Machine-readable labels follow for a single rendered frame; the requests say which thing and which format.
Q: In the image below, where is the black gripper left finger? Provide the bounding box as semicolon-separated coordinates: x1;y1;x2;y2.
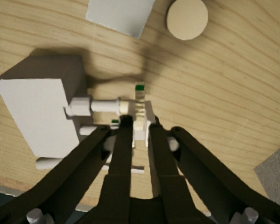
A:
0;100;135;224

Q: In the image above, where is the grey cylinder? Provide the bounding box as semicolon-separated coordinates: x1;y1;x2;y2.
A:
35;150;134;170

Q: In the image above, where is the beige round disc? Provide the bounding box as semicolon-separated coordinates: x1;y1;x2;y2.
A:
166;0;208;40

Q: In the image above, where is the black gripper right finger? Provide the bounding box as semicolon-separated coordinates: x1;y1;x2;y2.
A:
144;100;280;224

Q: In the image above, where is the grey flat bar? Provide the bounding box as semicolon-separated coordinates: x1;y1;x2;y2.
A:
102;163;144;173

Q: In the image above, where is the white box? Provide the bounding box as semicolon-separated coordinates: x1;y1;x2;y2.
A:
0;55;119;158

